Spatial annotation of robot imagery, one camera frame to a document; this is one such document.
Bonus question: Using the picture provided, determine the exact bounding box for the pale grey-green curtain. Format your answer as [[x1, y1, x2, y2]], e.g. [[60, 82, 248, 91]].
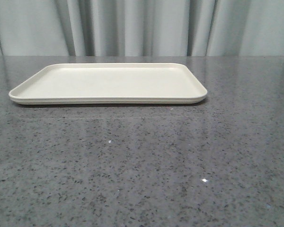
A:
[[0, 0, 284, 56]]

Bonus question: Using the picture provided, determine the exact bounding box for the cream rectangular plastic tray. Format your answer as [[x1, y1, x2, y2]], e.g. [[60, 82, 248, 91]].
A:
[[9, 63, 207, 105]]

